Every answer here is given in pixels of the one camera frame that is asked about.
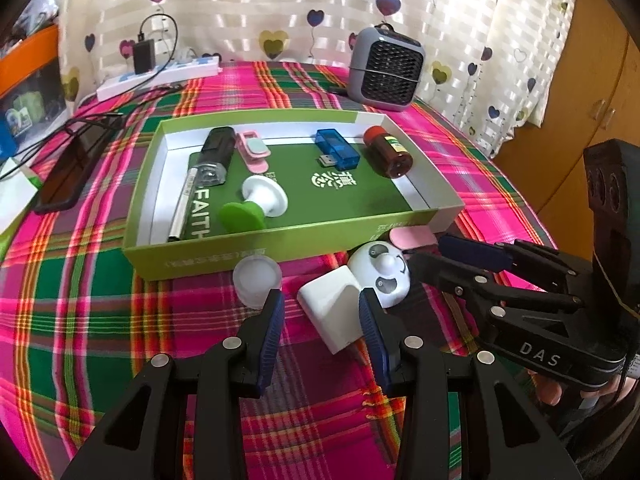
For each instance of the green cardboard box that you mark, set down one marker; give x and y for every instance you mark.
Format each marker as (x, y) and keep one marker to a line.
(250, 255)

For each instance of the brown bottle with red cap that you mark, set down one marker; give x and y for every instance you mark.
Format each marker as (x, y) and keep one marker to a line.
(387, 152)

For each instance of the black charger adapter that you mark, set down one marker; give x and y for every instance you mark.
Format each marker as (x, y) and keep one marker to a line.
(144, 57)

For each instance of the person's right hand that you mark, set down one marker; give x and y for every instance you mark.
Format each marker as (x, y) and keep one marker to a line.
(547, 387)

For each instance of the green white suction holder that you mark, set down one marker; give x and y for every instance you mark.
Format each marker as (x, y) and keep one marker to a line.
(265, 197)

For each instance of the blue usb tester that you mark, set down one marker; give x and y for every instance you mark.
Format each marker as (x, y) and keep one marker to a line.
(335, 145)

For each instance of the white charger plug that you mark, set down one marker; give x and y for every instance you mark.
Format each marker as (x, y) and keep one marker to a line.
(332, 305)

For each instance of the black pocket microscope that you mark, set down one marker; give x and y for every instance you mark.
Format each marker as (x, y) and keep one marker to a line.
(215, 155)

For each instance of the white power strip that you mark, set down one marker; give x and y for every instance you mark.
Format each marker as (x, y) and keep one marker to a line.
(165, 72)

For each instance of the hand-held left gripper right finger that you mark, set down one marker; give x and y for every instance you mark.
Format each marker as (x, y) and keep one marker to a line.
(372, 340)

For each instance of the small pink clip gadget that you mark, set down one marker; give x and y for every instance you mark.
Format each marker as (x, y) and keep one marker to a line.
(252, 152)

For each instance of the heart print curtain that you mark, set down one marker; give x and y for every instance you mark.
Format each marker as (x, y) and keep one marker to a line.
(250, 5)

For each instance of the silver pen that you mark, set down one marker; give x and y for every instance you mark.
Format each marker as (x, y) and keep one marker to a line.
(182, 205)

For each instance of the grey portable heater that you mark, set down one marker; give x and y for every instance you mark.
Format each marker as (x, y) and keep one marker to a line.
(385, 70)

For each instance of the blue carton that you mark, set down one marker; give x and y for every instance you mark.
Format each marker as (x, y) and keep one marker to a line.
(5, 140)

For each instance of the orange storage box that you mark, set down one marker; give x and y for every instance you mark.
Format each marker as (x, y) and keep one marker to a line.
(25, 55)

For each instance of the white panda round gadget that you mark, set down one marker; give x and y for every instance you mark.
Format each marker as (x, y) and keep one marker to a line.
(380, 270)

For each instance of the wooden cabinet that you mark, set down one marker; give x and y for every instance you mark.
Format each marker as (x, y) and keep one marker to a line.
(575, 110)

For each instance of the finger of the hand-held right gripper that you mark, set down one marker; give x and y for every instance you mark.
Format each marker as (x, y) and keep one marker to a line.
(445, 272)
(475, 251)

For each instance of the black smartphone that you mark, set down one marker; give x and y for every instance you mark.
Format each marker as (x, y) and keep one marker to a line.
(70, 170)

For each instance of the translucent round jar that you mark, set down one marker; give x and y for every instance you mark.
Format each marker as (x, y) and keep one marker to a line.
(255, 280)

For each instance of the green tissue pack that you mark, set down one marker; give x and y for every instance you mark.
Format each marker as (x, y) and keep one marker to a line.
(12, 195)

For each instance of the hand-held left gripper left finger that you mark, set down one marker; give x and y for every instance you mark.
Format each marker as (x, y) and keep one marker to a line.
(270, 330)

